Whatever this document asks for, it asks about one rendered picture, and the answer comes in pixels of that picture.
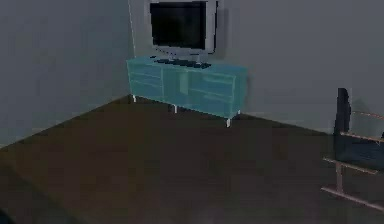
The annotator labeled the teal television cabinet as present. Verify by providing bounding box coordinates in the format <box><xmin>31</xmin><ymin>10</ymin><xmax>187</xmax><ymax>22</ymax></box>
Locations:
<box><xmin>125</xmin><ymin>54</ymin><xmax>249</xmax><ymax>128</ymax></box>

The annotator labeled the grey television set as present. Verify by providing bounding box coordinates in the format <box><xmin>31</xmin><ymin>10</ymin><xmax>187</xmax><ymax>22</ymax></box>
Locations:
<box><xmin>145</xmin><ymin>0</ymin><xmax>220</xmax><ymax>70</ymax></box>

